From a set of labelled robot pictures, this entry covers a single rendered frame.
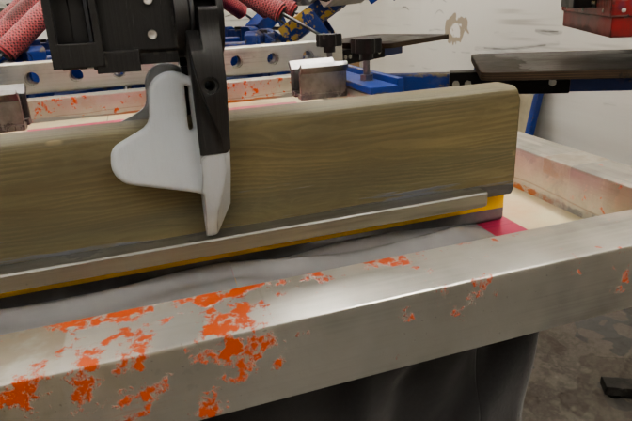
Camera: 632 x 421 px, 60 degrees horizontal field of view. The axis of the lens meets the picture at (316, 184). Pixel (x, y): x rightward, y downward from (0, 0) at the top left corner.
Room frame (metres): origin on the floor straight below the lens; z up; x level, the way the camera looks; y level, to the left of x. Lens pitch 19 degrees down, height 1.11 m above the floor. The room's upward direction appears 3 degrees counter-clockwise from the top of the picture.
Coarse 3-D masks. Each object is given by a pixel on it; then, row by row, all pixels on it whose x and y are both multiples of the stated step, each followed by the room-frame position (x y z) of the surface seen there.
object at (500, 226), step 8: (264, 104) 0.91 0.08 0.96; (272, 104) 0.90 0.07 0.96; (480, 224) 0.37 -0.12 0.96; (488, 224) 0.36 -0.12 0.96; (496, 224) 0.36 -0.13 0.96; (504, 224) 0.36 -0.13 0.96; (512, 224) 0.36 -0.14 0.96; (496, 232) 0.35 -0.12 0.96; (504, 232) 0.35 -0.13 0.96; (512, 232) 0.35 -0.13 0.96
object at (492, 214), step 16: (416, 224) 0.35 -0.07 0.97; (432, 224) 0.35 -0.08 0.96; (448, 224) 0.36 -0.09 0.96; (464, 224) 0.36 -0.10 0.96; (336, 240) 0.33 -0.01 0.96; (240, 256) 0.31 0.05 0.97; (256, 256) 0.32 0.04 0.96; (272, 256) 0.32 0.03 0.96; (288, 256) 0.32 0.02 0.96; (160, 272) 0.30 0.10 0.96; (176, 272) 0.30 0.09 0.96; (64, 288) 0.28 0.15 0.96; (80, 288) 0.28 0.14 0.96; (96, 288) 0.29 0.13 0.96; (0, 304) 0.27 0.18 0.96; (16, 304) 0.27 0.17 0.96
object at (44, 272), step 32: (448, 192) 0.34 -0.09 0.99; (480, 192) 0.34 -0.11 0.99; (256, 224) 0.30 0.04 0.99; (288, 224) 0.30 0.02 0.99; (320, 224) 0.30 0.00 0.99; (352, 224) 0.31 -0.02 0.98; (384, 224) 0.32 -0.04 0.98; (64, 256) 0.27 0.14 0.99; (96, 256) 0.27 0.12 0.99; (128, 256) 0.27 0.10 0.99; (160, 256) 0.28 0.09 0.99; (192, 256) 0.28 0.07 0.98; (0, 288) 0.25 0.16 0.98
